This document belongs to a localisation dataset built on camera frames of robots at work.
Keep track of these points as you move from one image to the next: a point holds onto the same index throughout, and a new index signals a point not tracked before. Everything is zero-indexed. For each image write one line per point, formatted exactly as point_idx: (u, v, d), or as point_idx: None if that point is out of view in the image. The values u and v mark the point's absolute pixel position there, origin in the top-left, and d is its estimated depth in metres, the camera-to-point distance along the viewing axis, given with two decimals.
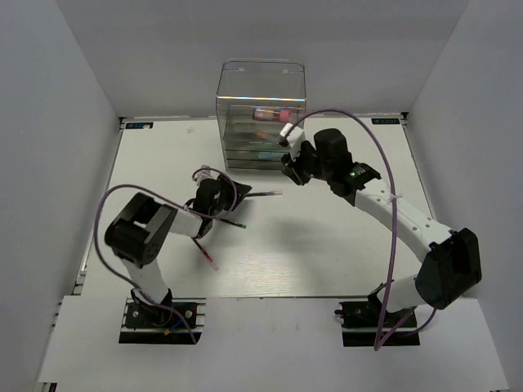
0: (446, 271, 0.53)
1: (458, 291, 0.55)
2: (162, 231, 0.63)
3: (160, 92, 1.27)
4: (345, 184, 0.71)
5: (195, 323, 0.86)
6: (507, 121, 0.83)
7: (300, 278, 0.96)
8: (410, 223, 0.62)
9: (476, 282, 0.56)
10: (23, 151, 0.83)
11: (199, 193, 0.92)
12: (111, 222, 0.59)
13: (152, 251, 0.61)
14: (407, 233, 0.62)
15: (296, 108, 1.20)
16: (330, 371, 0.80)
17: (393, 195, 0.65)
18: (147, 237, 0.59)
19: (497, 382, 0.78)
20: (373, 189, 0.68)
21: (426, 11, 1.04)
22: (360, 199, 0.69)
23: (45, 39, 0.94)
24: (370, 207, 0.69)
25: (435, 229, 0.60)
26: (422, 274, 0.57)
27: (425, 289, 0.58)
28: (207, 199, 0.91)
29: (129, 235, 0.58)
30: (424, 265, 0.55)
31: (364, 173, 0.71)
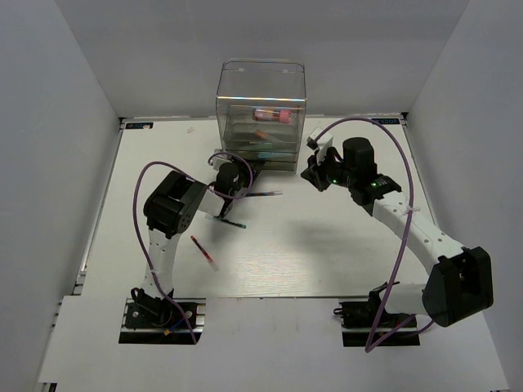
0: (455, 290, 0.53)
1: (465, 314, 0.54)
2: (194, 204, 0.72)
3: (160, 92, 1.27)
4: (364, 193, 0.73)
5: (196, 323, 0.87)
6: (507, 121, 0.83)
7: (301, 279, 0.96)
8: (422, 235, 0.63)
9: (485, 305, 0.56)
10: (23, 151, 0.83)
11: (219, 176, 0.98)
12: (150, 196, 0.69)
13: (185, 222, 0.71)
14: (418, 245, 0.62)
15: (296, 108, 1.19)
16: (329, 371, 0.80)
17: (410, 207, 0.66)
18: (181, 208, 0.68)
19: (497, 382, 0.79)
20: (391, 199, 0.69)
21: (426, 11, 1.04)
22: (377, 209, 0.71)
23: (45, 39, 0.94)
24: (389, 220, 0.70)
25: (447, 243, 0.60)
26: (430, 287, 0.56)
27: (431, 303, 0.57)
28: (226, 182, 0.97)
29: (165, 207, 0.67)
30: (432, 278, 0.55)
31: (385, 184, 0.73)
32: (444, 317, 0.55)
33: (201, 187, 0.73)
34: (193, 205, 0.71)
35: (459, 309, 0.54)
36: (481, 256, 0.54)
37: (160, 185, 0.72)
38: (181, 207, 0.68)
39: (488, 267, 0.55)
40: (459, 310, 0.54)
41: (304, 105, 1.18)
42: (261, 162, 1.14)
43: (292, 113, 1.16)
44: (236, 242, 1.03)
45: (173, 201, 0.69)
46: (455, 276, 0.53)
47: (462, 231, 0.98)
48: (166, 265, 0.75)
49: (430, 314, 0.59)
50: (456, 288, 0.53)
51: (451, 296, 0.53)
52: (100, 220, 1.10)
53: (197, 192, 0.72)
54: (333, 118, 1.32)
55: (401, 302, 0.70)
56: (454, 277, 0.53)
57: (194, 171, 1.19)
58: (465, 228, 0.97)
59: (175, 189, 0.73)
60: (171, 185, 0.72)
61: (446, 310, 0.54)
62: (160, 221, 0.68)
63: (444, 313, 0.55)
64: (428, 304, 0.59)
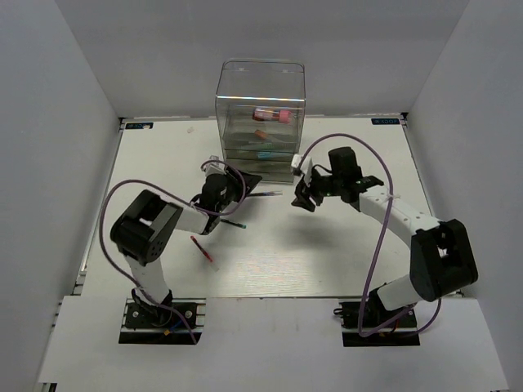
0: (435, 260, 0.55)
1: (449, 287, 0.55)
2: (167, 229, 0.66)
3: (160, 92, 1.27)
4: (350, 192, 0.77)
5: (195, 323, 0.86)
6: (506, 121, 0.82)
7: (301, 279, 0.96)
8: (400, 214, 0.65)
9: (470, 281, 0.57)
10: (23, 151, 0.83)
11: (204, 189, 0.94)
12: (118, 220, 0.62)
13: (156, 248, 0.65)
14: (398, 224, 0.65)
15: (295, 108, 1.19)
16: (329, 371, 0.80)
17: (391, 194, 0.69)
18: (152, 235, 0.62)
19: (496, 382, 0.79)
20: (373, 192, 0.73)
21: (426, 11, 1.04)
22: (361, 201, 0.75)
23: (45, 39, 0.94)
24: (373, 210, 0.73)
25: (424, 221, 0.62)
26: (413, 264, 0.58)
27: (418, 281, 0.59)
28: (212, 194, 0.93)
29: (133, 233, 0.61)
30: (413, 253, 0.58)
31: (369, 181, 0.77)
32: (429, 290, 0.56)
33: (176, 211, 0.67)
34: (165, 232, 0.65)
35: (443, 282, 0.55)
36: (458, 228, 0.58)
37: (130, 208, 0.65)
38: (152, 233, 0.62)
39: (464, 237, 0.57)
40: (444, 283, 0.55)
41: (303, 105, 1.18)
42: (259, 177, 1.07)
43: (291, 113, 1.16)
44: (235, 242, 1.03)
45: (144, 227, 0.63)
46: (432, 247, 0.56)
47: None
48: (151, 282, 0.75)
49: (421, 295, 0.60)
50: (435, 260, 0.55)
51: (433, 267, 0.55)
52: (100, 220, 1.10)
53: (171, 216, 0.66)
54: (333, 118, 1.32)
55: (396, 296, 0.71)
56: (431, 247, 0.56)
57: (194, 171, 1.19)
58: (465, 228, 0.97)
59: (146, 212, 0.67)
60: (140, 208, 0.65)
61: (430, 283, 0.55)
62: (128, 249, 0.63)
63: (429, 286, 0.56)
64: (416, 285, 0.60)
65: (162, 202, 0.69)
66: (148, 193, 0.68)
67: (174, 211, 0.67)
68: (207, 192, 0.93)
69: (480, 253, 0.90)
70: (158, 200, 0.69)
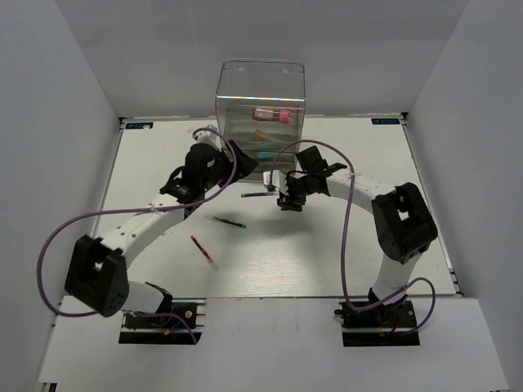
0: (395, 218, 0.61)
1: (414, 244, 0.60)
2: (120, 279, 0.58)
3: (160, 91, 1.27)
4: (319, 180, 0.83)
5: (195, 323, 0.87)
6: (506, 121, 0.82)
7: (300, 279, 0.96)
8: (363, 186, 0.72)
9: (431, 238, 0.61)
10: (23, 151, 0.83)
11: (189, 158, 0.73)
12: (66, 282, 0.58)
13: (115, 297, 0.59)
14: (361, 195, 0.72)
15: (295, 108, 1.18)
16: (329, 371, 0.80)
17: (351, 173, 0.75)
18: (102, 299, 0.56)
19: (496, 383, 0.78)
20: (337, 175, 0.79)
21: (426, 11, 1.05)
22: (329, 184, 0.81)
23: (45, 38, 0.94)
24: (341, 191, 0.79)
25: (382, 189, 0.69)
26: (378, 227, 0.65)
27: (386, 244, 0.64)
28: (198, 166, 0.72)
29: (85, 296, 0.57)
30: (377, 217, 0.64)
31: (334, 167, 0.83)
32: (395, 248, 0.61)
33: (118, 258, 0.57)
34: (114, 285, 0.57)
35: (407, 238, 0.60)
36: (410, 189, 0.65)
37: (72, 263, 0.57)
38: (100, 296, 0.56)
39: (417, 195, 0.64)
40: (408, 240, 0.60)
41: (303, 105, 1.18)
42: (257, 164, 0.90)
43: (291, 113, 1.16)
44: (235, 241, 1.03)
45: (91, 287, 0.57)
46: (391, 207, 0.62)
47: (462, 231, 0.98)
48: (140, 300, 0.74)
49: (391, 257, 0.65)
50: (395, 218, 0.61)
51: (394, 225, 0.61)
52: (100, 220, 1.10)
53: (113, 271, 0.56)
54: (333, 118, 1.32)
55: (390, 276, 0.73)
56: (390, 208, 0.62)
57: None
58: (465, 228, 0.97)
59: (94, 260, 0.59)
60: (81, 265, 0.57)
61: (395, 242, 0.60)
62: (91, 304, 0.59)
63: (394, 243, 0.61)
64: (387, 251, 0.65)
65: (105, 246, 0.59)
66: (86, 241, 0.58)
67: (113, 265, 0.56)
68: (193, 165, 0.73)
69: (480, 252, 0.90)
70: (100, 245, 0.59)
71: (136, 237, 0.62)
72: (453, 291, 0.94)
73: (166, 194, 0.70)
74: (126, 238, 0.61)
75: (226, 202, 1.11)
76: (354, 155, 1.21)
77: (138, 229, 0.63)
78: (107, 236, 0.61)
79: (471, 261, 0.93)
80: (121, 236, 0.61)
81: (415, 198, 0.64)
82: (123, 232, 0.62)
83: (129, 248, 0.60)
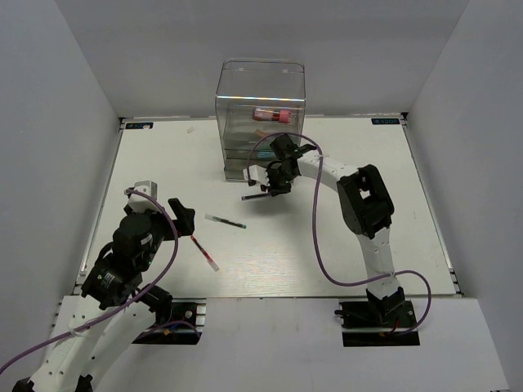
0: (357, 198, 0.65)
1: (373, 220, 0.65)
2: None
3: (159, 92, 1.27)
4: (291, 159, 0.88)
5: (196, 323, 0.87)
6: (506, 120, 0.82)
7: (300, 279, 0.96)
8: (330, 167, 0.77)
9: (389, 211, 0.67)
10: (24, 150, 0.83)
11: (120, 235, 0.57)
12: None
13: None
14: (328, 176, 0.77)
15: (295, 108, 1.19)
16: (328, 371, 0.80)
17: (320, 155, 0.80)
18: None
19: (497, 383, 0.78)
20: (307, 156, 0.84)
21: (426, 11, 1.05)
22: (301, 166, 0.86)
23: (44, 38, 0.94)
24: (310, 171, 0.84)
25: (346, 170, 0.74)
26: (342, 204, 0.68)
27: (350, 220, 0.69)
28: (131, 246, 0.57)
29: None
30: (341, 196, 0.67)
31: (304, 147, 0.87)
32: (358, 224, 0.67)
33: None
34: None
35: (367, 216, 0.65)
36: (370, 168, 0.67)
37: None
38: None
39: (377, 176, 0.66)
40: (368, 217, 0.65)
41: (303, 105, 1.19)
42: (193, 213, 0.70)
43: (291, 113, 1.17)
44: (235, 242, 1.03)
45: None
46: (352, 188, 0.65)
47: (462, 231, 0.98)
48: (129, 340, 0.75)
49: (351, 228, 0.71)
50: (358, 198, 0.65)
51: (355, 205, 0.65)
52: (100, 220, 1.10)
53: None
54: (333, 118, 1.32)
55: (375, 264, 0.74)
56: (351, 189, 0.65)
57: (195, 171, 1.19)
58: (465, 229, 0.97)
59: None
60: None
61: (357, 219, 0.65)
62: None
63: (357, 220, 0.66)
64: (351, 226, 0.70)
65: None
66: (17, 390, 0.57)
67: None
68: (120, 248, 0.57)
69: (480, 253, 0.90)
70: None
71: (65, 371, 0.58)
72: (453, 291, 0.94)
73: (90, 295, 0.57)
74: (55, 378, 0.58)
75: (226, 202, 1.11)
76: (354, 155, 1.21)
77: (64, 363, 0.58)
78: (37, 376, 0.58)
79: (471, 261, 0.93)
80: (49, 376, 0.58)
81: (375, 179, 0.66)
82: (51, 370, 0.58)
83: (60, 387, 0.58)
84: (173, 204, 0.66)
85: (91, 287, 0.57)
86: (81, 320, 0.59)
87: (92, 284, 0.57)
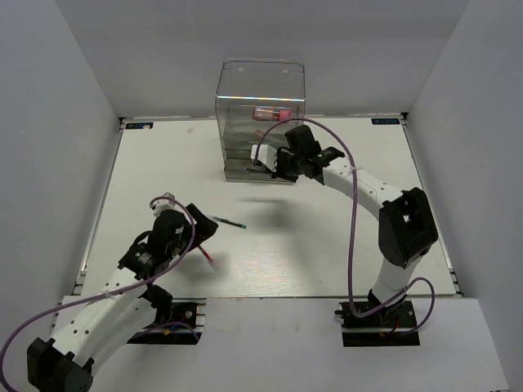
0: (401, 228, 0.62)
1: (416, 251, 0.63)
2: (79, 378, 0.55)
3: (159, 92, 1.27)
4: (314, 166, 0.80)
5: (196, 323, 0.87)
6: (506, 120, 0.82)
7: (300, 279, 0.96)
8: (368, 187, 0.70)
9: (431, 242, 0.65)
10: (24, 150, 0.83)
11: (158, 222, 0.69)
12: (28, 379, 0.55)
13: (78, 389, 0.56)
14: (364, 196, 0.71)
15: (295, 108, 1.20)
16: (328, 371, 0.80)
17: (354, 167, 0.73)
18: None
19: (497, 383, 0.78)
20: (337, 165, 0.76)
21: (426, 11, 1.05)
22: (327, 175, 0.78)
23: (44, 37, 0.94)
24: (337, 183, 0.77)
25: (388, 191, 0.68)
26: (381, 232, 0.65)
27: (388, 248, 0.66)
28: (166, 232, 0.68)
29: None
30: (381, 224, 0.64)
31: (331, 154, 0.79)
32: (398, 254, 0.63)
33: (68, 364, 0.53)
34: (69, 389, 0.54)
35: (409, 246, 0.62)
36: (416, 193, 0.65)
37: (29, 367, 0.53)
38: None
39: (425, 202, 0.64)
40: (411, 247, 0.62)
41: (303, 105, 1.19)
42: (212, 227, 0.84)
43: (292, 114, 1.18)
44: (235, 242, 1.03)
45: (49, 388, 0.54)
46: (398, 216, 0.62)
47: (463, 231, 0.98)
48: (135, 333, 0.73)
49: (386, 256, 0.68)
50: (402, 228, 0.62)
51: (400, 234, 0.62)
52: (100, 220, 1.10)
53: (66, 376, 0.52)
54: (333, 118, 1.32)
55: (394, 282, 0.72)
56: (397, 216, 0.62)
57: (195, 171, 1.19)
58: (464, 228, 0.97)
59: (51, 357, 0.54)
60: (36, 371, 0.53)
61: (399, 249, 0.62)
62: None
63: (398, 251, 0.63)
64: (387, 255, 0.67)
65: (54, 351, 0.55)
66: (36, 347, 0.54)
67: (63, 374, 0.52)
68: (157, 234, 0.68)
69: (480, 253, 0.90)
70: (51, 349, 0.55)
71: (91, 331, 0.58)
72: (454, 291, 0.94)
73: (126, 269, 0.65)
74: (78, 337, 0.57)
75: (226, 202, 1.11)
76: (354, 155, 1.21)
77: (91, 322, 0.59)
78: (59, 336, 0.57)
79: (471, 261, 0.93)
80: (73, 335, 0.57)
81: (422, 204, 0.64)
82: (77, 329, 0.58)
83: (82, 347, 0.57)
84: (190, 209, 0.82)
85: (130, 260, 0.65)
86: (115, 287, 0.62)
87: (131, 258, 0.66)
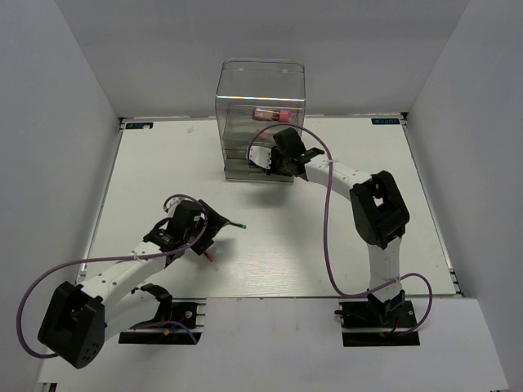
0: (371, 206, 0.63)
1: (388, 229, 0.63)
2: (99, 327, 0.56)
3: (159, 92, 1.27)
4: (298, 164, 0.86)
5: (195, 323, 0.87)
6: (506, 120, 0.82)
7: (300, 279, 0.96)
8: (341, 174, 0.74)
9: (404, 221, 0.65)
10: (24, 150, 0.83)
11: (180, 208, 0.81)
12: (46, 327, 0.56)
13: (89, 348, 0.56)
14: (338, 183, 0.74)
15: (295, 108, 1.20)
16: (328, 371, 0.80)
17: (330, 159, 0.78)
18: (82, 346, 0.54)
19: (497, 383, 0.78)
20: (317, 161, 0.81)
21: (426, 11, 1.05)
22: (309, 171, 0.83)
23: (44, 37, 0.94)
24: (319, 177, 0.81)
25: (359, 176, 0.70)
26: (355, 214, 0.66)
27: (364, 230, 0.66)
28: (186, 216, 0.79)
29: (61, 342, 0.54)
30: (353, 205, 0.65)
31: (313, 153, 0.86)
32: (372, 233, 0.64)
33: (96, 304, 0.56)
34: (89, 336, 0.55)
35: (382, 224, 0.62)
36: (384, 175, 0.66)
37: (49, 312, 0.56)
38: (82, 341, 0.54)
39: (393, 184, 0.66)
40: (383, 225, 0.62)
41: (303, 105, 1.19)
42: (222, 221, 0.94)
43: (292, 113, 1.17)
44: (235, 242, 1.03)
45: (68, 334, 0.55)
46: (367, 196, 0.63)
47: (462, 231, 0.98)
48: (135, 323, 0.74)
49: (364, 239, 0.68)
50: (372, 207, 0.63)
51: (370, 213, 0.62)
52: (100, 220, 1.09)
53: (93, 317, 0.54)
54: (333, 118, 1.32)
55: (383, 273, 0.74)
56: (366, 197, 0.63)
57: (195, 171, 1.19)
58: (464, 228, 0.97)
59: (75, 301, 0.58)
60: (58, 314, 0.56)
61: (372, 229, 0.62)
62: (59, 352, 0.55)
63: (371, 230, 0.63)
64: (364, 237, 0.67)
65: (82, 294, 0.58)
66: (65, 288, 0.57)
67: (92, 311, 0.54)
68: (179, 218, 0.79)
69: (480, 253, 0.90)
70: (80, 292, 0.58)
71: (118, 284, 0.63)
72: (453, 291, 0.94)
73: (149, 243, 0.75)
74: (107, 287, 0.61)
75: (226, 202, 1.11)
76: (354, 155, 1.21)
77: (119, 277, 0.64)
78: (87, 283, 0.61)
79: (471, 261, 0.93)
80: (102, 283, 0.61)
81: (390, 186, 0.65)
82: (105, 280, 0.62)
83: (109, 296, 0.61)
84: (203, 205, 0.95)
85: (153, 237, 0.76)
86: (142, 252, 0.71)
87: (154, 235, 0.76)
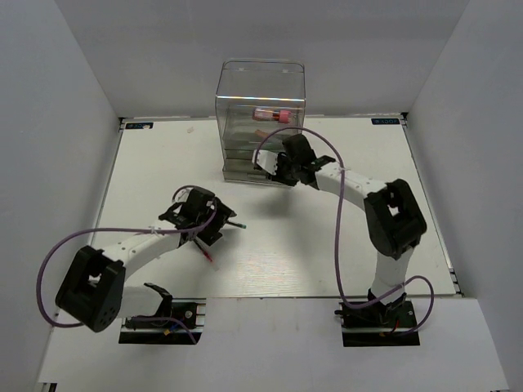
0: (386, 215, 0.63)
1: (405, 240, 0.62)
2: (117, 292, 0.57)
3: (159, 91, 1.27)
4: (308, 172, 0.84)
5: (195, 323, 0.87)
6: (505, 120, 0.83)
7: (300, 279, 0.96)
8: (354, 182, 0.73)
9: (421, 232, 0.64)
10: (24, 150, 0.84)
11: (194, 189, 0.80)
12: (65, 288, 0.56)
13: (106, 312, 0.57)
14: (352, 192, 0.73)
15: (295, 108, 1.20)
16: (328, 371, 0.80)
17: (342, 167, 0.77)
18: (100, 307, 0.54)
19: (497, 383, 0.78)
20: (328, 168, 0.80)
21: (426, 11, 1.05)
22: (319, 179, 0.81)
23: (44, 37, 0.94)
24: (329, 185, 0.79)
25: (373, 185, 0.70)
26: (369, 224, 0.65)
27: (378, 241, 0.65)
28: (201, 198, 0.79)
29: (78, 304, 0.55)
30: (368, 215, 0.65)
31: (323, 161, 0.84)
32: (387, 244, 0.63)
33: (117, 266, 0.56)
34: (108, 297, 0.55)
35: (398, 236, 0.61)
36: (399, 184, 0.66)
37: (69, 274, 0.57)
38: (100, 302, 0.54)
39: (409, 193, 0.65)
40: (400, 237, 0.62)
41: (303, 105, 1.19)
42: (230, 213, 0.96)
43: (291, 113, 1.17)
44: (235, 242, 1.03)
45: (86, 296, 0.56)
46: (382, 204, 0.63)
47: (462, 231, 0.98)
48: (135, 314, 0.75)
49: (379, 250, 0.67)
50: (387, 216, 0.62)
51: (386, 223, 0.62)
52: (100, 220, 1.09)
53: (113, 278, 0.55)
54: (333, 118, 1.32)
55: (386, 273, 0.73)
56: (381, 206, 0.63)
57: (195, 171, 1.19)
58: (464, 228, 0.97)
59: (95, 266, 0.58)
60: (78, 277, 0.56)
61: (387, 239, 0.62)
62: (75, 315, 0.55)
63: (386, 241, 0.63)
64: (380, 247, 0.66)
65: (102, 258, 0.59)
66: (86, 251, 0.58)
67: (113, 273, 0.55)
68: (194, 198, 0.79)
69: (480, 253, 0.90)
70: (100, 256, 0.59)
71: (136, 251, 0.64)
72: (453, 291, 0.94)
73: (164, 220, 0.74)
74: (127, 253, 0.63)
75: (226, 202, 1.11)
76: (354, 155, 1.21)
77: (138, 246, 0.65)
78: (107, 248, 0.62)
79: (471, 261, 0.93)
80: (122, 250, 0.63)
81: (405, 194, 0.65)
82: (124, 247, 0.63)
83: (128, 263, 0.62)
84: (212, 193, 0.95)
85: (168, 216, 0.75)
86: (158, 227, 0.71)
87: (169, 214, 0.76)
